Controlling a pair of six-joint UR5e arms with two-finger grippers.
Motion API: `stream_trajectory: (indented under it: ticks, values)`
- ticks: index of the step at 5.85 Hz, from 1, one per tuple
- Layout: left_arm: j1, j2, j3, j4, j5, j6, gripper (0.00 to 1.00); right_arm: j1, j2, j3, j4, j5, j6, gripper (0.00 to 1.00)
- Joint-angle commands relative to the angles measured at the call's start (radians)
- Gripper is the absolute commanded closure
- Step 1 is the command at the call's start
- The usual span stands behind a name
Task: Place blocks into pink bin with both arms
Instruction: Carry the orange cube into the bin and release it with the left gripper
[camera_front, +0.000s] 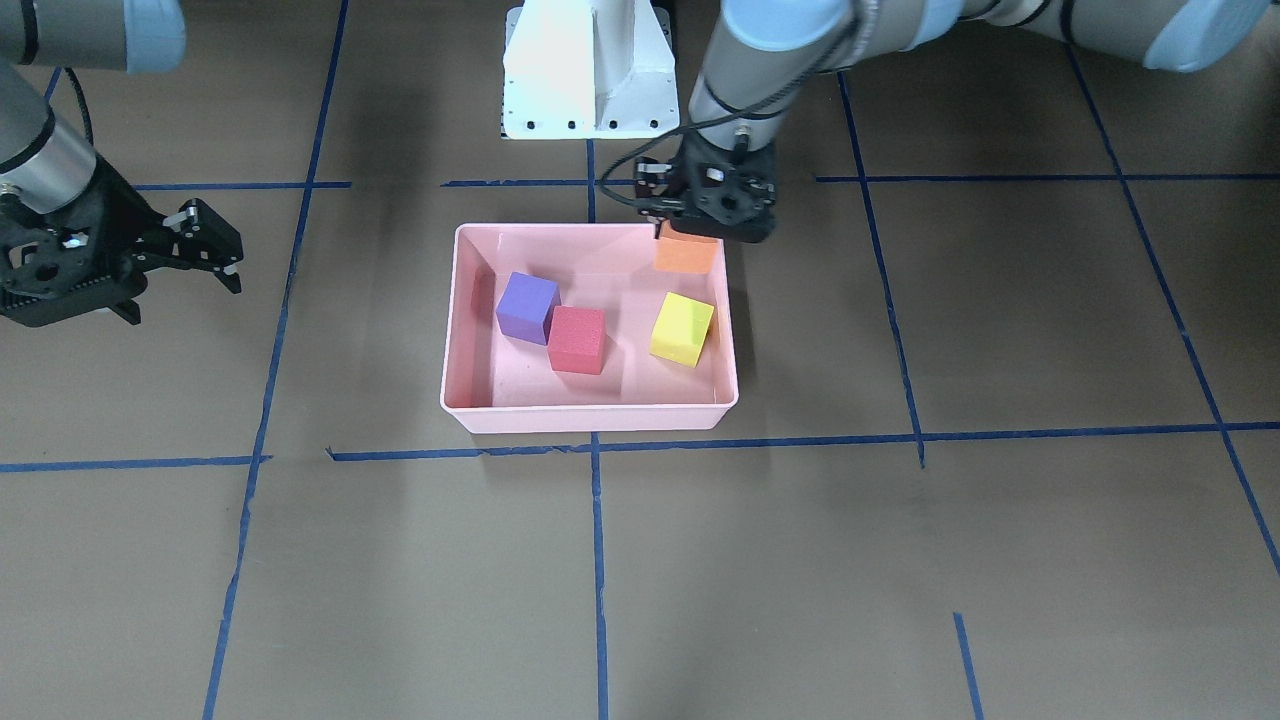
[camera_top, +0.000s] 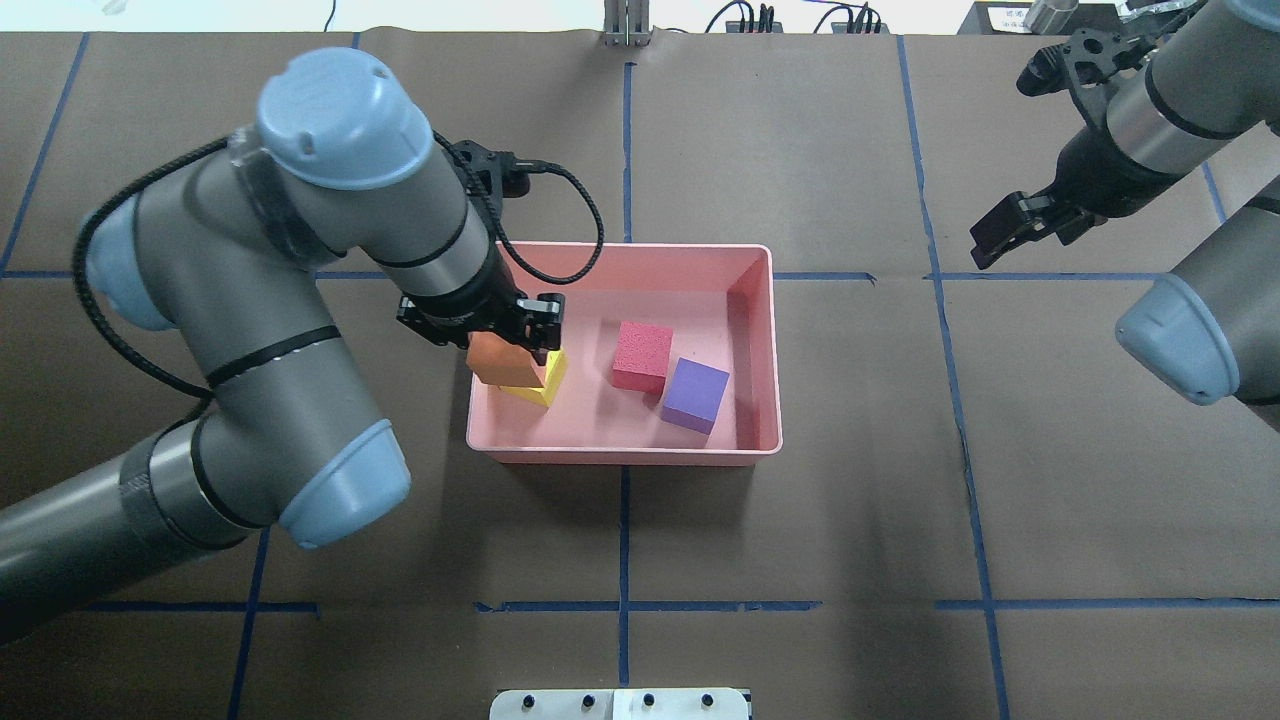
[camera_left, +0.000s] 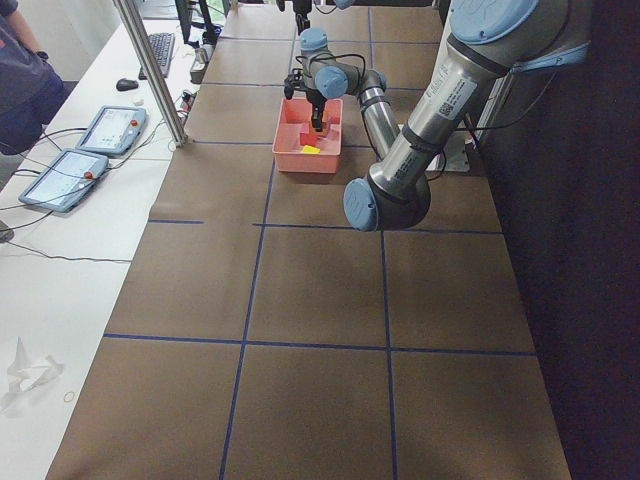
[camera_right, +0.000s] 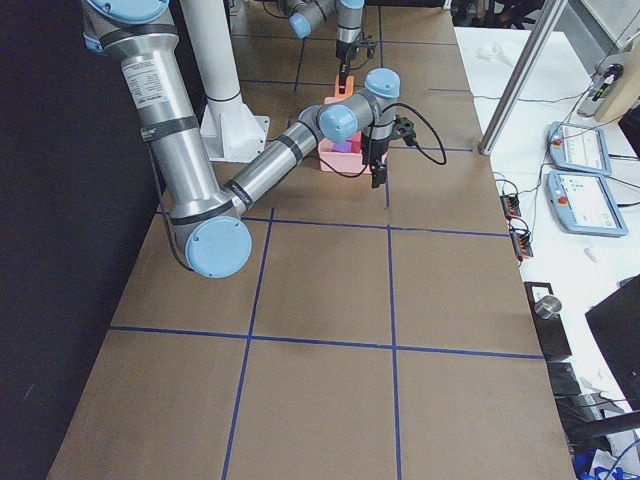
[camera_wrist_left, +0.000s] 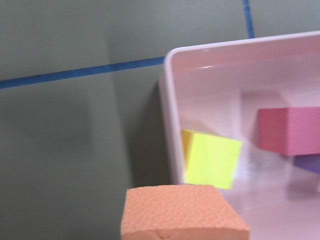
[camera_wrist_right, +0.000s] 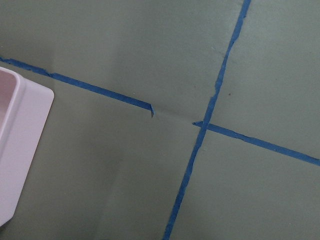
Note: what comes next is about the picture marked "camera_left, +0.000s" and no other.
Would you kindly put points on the near teach pendant tablet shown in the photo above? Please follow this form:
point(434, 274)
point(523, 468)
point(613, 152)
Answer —
point(66, 181)

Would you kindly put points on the aluminium frame post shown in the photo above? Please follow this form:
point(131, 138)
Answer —
point(135, 28)

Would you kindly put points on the person in dark clothes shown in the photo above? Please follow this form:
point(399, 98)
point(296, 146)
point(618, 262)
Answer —
point(31, 91)

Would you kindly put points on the orange foam block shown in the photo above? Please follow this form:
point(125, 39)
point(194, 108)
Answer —
point(330, 127)

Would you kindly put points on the yellow foam block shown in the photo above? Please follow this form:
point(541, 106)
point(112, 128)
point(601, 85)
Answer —
point(308, 149)

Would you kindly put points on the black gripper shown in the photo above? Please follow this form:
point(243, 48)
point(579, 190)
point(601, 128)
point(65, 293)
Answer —
point(302, 14)
point(317, 102)

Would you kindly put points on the far teach pendant tablet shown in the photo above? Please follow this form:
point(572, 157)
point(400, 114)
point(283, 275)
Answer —
point(113, 130)

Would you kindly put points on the teach pendant tablet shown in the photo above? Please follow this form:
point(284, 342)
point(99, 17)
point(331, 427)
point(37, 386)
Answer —
point(66, 181)
point(113, 130)

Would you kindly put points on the black computer mouse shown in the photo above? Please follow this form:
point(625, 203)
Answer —
point(124, 84)

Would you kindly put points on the red foam block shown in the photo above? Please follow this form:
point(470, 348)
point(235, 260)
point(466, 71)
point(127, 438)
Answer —
point(308, 139)

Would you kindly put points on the pink plastic bin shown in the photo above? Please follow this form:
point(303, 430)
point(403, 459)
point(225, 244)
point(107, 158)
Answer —
point(294, 117)

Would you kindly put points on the crumpled white paper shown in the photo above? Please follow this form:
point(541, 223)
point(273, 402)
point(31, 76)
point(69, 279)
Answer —
point(24, 375)

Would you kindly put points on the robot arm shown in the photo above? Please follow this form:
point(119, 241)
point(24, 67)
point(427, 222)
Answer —
point(487, 41)
point(344, 4)

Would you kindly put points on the black keyboard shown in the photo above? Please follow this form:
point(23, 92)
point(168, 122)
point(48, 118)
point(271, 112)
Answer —
point(162, 45)

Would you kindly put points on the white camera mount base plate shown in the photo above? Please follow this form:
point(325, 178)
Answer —
point(454, 158)

